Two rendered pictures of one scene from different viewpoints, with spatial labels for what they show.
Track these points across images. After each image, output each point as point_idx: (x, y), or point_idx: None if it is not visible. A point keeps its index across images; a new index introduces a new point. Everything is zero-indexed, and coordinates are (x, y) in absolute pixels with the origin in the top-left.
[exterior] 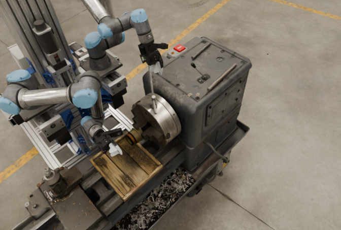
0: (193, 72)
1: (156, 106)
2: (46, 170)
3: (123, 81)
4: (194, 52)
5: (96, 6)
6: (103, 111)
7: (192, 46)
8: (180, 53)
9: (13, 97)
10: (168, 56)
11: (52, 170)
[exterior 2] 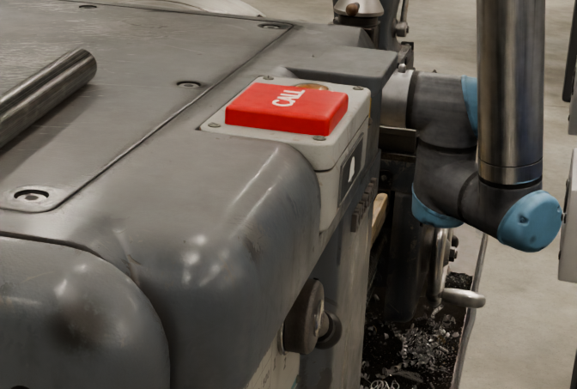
0: (12, 39)
1: None
2: None
3: (567, 209)
4: (101, 114)
5: None
6: (519, 212)
7: (160, 143)
8: (236, 95)
9: None
10: (324, 82)
11: None
